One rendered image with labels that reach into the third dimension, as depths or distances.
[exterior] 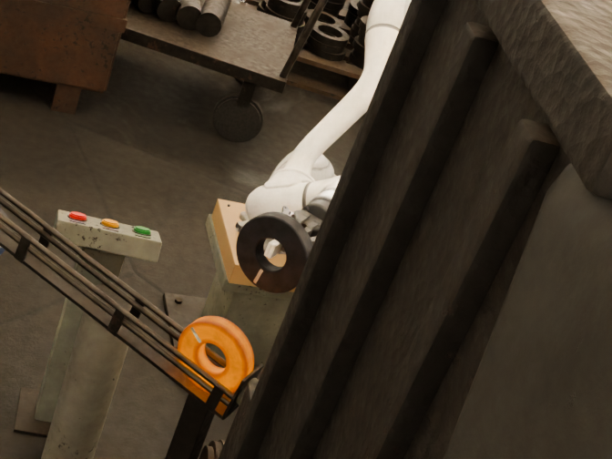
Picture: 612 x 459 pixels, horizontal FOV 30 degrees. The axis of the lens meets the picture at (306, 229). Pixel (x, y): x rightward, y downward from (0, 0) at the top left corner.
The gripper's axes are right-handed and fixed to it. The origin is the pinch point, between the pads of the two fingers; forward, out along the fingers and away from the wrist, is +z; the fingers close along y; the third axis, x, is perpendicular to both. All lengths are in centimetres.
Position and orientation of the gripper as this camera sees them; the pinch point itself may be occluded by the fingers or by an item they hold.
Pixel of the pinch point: (278, 245)
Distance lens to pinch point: 216.1
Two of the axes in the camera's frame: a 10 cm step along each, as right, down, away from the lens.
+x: 3.5, -8.3, -4.4
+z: -4.4, 2.8, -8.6
